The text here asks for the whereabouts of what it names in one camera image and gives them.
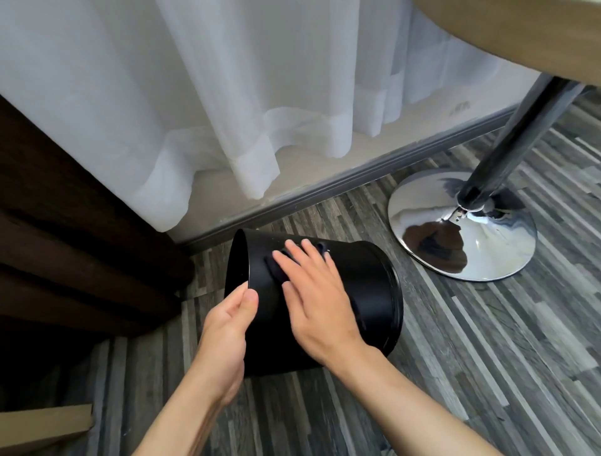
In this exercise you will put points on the person's left hand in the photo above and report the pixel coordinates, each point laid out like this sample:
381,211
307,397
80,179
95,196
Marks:
223,343

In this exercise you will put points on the person's right hand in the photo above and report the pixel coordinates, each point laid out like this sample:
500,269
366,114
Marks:
324,310

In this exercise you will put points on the person's right middle finger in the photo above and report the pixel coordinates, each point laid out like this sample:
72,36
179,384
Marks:
301,257

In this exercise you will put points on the person's left thumb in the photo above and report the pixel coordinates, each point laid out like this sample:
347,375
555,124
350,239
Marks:
247,310

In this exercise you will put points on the person's right thumb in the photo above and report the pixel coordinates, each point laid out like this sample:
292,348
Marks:
293,305

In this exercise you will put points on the dark cleaning cloth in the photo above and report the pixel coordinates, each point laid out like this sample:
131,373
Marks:
273,275

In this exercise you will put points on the black round waste bin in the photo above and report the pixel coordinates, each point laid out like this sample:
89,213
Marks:
366,286

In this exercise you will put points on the person's left forearm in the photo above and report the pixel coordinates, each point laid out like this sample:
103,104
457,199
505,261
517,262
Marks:
188,418

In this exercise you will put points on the person's right forearm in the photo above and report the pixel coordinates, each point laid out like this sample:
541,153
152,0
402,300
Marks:
404,408

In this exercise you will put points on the grey baseboard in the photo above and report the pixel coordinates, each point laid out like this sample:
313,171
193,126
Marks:
357,176

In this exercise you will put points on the white sheer curtain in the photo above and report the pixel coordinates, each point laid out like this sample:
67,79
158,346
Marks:
225,94

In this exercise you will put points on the dark brown curtain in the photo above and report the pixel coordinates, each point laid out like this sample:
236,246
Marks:
70,244

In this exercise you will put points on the chrome round table base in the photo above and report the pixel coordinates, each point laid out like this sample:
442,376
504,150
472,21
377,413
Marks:
497,244

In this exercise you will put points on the brown cardboard piece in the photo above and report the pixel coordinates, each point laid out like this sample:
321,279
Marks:
42,430

